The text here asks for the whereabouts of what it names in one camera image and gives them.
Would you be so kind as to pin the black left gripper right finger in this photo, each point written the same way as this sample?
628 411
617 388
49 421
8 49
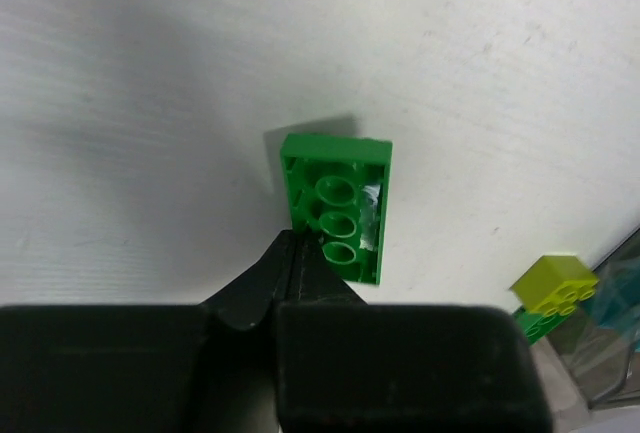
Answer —
344 365

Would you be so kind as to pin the long green lego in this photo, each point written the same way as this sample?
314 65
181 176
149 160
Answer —
536 326

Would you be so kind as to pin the long teal lego brick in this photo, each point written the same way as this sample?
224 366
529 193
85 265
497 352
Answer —
615 304

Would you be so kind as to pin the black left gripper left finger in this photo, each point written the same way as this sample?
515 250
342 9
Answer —
137 368

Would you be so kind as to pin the lime square lego centre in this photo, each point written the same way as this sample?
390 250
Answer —
554 285

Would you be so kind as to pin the smoky grey plastic tray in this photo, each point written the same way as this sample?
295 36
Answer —
599 344

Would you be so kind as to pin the long green lego brick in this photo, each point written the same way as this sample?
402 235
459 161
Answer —
337 188

